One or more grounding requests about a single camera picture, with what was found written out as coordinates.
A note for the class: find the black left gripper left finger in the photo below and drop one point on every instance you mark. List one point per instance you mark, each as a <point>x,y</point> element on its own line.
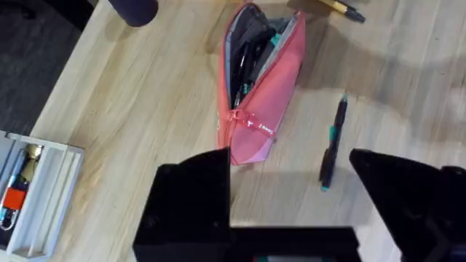
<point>189,203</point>

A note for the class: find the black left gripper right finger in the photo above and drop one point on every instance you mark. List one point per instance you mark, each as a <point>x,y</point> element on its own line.
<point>418,203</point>

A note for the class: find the black pen with teal clip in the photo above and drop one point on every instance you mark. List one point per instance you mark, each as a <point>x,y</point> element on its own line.
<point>333,145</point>

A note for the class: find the pink zip pencil bag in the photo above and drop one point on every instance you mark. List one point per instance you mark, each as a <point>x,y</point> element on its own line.
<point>265,105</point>

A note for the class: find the yellow pen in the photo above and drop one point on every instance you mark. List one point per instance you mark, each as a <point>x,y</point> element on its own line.
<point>342,8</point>

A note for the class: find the grey tray with tools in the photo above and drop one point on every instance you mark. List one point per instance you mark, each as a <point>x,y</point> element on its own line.
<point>54,189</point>

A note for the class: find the dark navy cylinder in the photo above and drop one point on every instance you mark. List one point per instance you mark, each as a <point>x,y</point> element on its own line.
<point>134,11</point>

